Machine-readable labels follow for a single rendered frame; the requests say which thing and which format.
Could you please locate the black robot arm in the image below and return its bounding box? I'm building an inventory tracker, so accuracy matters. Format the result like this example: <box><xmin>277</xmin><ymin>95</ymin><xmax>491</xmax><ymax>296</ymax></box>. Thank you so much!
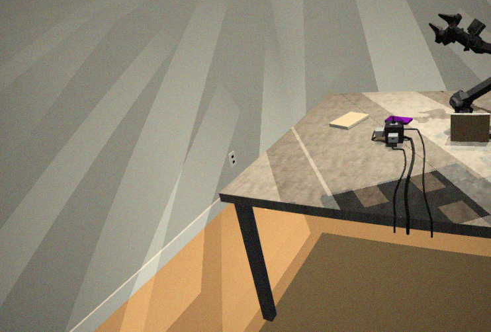
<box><xmin>442</xmin><ymin>19</ymin><xmax>491</xmax><ymax>114</ymax></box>

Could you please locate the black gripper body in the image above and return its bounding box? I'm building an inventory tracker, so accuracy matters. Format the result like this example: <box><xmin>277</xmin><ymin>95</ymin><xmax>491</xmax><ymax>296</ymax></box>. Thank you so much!
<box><xmin>435</xmin><ymin>13</ymin><xmax>465</xmax><ymax>44</ymax></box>

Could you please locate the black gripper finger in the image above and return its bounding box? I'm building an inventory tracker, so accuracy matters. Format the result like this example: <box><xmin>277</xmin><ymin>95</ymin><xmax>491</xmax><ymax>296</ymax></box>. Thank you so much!
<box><xmin>438</xmin><ymin>14</ymin><xmax>455</xmax><ymax>25</ymax></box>
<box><xmin>429</xmin><ymin>22</ymin><xmax>443</xmax><ymax>37</ymax></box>

